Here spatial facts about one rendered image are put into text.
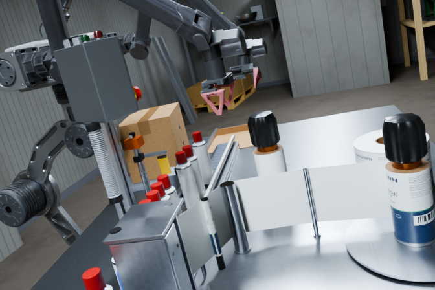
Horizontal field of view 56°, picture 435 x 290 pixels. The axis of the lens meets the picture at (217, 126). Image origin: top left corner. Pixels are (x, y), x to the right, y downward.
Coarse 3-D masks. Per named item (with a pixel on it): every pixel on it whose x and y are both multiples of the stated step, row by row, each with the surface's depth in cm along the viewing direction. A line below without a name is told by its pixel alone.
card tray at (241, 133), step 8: (224, 128) 232; (232, 128) 231; (240, 128) 231; (216, 136) 233; (224, 136) 230; (240, 136) 222; (248, 136) 219; (216, 144) 217; (240, 144) 208; (248, 144) 205; (208, 152) 207
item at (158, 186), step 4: (152, 184) 107; (156, 184) 106; (160, 184) 106; (152, 188) 106; (156, 188) 105; (160, 188) 106; (160, 192) 106; (164, 192) 107; (160, 196) 106; (164, 196) 107; (168, 196) 108
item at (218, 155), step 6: (222, 144) 199; (234, 144) 195; (216, 150) 192; (222, 150) 190; (216, 156) 184; (222, 156) 182; (228, 156) 180; (216, 162) 175; (216, 168) 168; (222, 168) 167; (222, 174) 161; (216, 186) 150
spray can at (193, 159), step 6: (186, 150) 134; (192, 150) 135; (186, 156) 134; (192, 156) 135; (192, 162) 134; (198, 162) 136; (192, 168) 134; (198, 168) 135; (198, 174) 135; (198, 180) 136; (198, 186) 136; (204, 186) 138; (204, 192) 137
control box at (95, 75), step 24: (72, 48) 94; (96, 48) 93; (120, 48) 98; (72, 72) 99; (96, 72) 93; (120, 72) 97; (72, 96) 103; (96, 96) 94; (120, 96) 97; (96, 120) 98
